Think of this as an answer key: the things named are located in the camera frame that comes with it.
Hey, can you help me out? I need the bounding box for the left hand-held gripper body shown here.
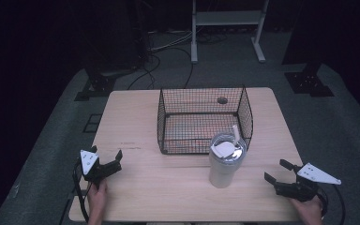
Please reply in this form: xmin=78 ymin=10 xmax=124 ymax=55
xmin=80 ymin=149 xmax=123 ymax=189

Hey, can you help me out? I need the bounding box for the black stand base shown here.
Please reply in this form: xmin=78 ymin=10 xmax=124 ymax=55
xmin=73 ymin=69 xmax=117 ymax=102
xmin=283 ymin=61 xmax=336 ymax=98

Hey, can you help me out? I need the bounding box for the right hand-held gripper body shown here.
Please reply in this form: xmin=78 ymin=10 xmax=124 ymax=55
xmin=274 ymin=162 xmax=342 ymax=203

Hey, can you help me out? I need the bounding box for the person's right hand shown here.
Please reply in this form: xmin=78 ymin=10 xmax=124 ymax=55
xmin=288 ymin=195 xmax=325 ymax=225

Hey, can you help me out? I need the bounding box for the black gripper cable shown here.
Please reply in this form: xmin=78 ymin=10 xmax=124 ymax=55
xmin=317 ymin=183 xmax=347 ymax=225
xmin=71 ymin=158 xmax=92 ymax=223

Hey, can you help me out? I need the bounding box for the white metal desk frame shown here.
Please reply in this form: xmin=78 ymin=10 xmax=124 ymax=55
xmin=190 ymin=0 xmax=270 ymax=65

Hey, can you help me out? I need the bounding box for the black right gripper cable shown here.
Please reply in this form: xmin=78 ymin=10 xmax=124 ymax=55
xmin=317 ymin=183 xmax=347 ymax=225

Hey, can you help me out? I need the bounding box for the white floor cable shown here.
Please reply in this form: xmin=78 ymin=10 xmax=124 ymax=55
xmin=149 ymin=30 xmax=195 ymax=53

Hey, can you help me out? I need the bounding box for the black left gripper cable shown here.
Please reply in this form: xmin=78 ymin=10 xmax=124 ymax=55
xmin=71 ymin=158 xmax=92 ymax=223

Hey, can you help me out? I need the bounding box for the black wire mesh basket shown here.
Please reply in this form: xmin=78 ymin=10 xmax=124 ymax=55
xmin=156 ymin=84 xmax=254 ymax=156

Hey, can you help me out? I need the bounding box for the person's left hand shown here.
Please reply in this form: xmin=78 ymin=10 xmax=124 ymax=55
xmin=86 ymin=179 xmax=109 ymax=219

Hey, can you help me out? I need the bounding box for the white tumbler with straw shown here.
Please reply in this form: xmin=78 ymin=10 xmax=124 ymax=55
xmin=208 ymin=124 xmax=248 ymax=189

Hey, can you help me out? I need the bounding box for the black floor cable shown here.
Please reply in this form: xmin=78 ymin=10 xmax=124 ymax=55
xmin=127 ymin=46 xmax=196 ymax=91

